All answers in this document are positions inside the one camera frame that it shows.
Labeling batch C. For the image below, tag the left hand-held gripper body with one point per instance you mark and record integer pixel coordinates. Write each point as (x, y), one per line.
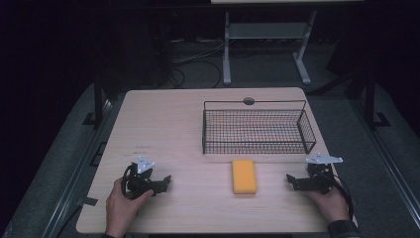
(140, 178)

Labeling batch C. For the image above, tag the white metal stand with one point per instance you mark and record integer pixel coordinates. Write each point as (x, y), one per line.
(267, 46)

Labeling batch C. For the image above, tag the yellow sponge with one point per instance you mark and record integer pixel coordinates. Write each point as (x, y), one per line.
(244, 177)

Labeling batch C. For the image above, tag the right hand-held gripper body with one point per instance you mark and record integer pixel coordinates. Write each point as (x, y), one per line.
(318, 177)

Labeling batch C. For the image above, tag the person's left hand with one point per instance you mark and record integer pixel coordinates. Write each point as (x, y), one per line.
(123, 205)

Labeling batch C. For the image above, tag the person's right sleeve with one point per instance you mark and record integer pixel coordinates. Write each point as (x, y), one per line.
(343, 228)

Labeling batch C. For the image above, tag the person's right hand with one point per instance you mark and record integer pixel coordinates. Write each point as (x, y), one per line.
(328, 205)

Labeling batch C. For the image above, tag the black metal frame post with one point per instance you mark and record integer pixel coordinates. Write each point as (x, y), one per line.
(98, 99)
(370, 99)

